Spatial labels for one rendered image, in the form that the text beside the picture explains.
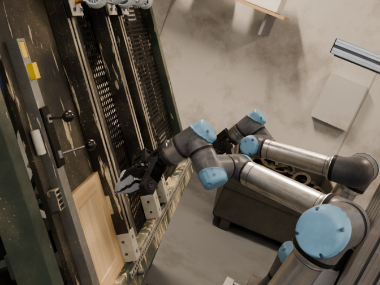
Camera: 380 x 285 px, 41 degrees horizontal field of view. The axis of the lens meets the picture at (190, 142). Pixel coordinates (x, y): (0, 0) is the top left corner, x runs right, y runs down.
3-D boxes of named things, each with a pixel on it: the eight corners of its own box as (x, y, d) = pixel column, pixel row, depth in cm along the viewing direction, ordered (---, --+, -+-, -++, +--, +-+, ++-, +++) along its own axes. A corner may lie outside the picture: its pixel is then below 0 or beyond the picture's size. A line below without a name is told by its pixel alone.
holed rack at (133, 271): (130, 280, 202) (132, 280, 202) (129, 273, 202) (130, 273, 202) (190, 162, 360) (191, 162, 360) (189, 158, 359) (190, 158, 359)
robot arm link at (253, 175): (389, 208, 129) (240, 144, 158) (374, 213, 120) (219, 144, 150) (374, 249, 131) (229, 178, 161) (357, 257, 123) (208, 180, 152)
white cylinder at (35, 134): (27, 132, 156) (35, 156, 158) (36, 130, 155) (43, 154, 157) (31, 129, 159) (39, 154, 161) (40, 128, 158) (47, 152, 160)
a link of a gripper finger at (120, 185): (116, 181, 160) (138, 167, 157) (115, 194, 155) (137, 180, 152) (109, 176, 158) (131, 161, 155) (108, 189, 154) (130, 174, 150)
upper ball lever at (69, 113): (43, 126, 160) (68, 123, 151) (39, 115, 159) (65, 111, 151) (52, 122, 163) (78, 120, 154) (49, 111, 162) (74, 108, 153)
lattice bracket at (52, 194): (52, 212, 161) (60, 211, 161) (46, 192, 160) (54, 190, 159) (57, 208, 165) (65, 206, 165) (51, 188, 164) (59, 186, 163)
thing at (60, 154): (58, 162, 161) (98, 149, 165) (54, 150, 160) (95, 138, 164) (56, 159, 165) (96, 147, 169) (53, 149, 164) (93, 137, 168)
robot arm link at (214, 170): (241, 177, 145) (225, 144, 149) (217, 178, 136) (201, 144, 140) (222, 190, 149) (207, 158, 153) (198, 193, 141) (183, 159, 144)
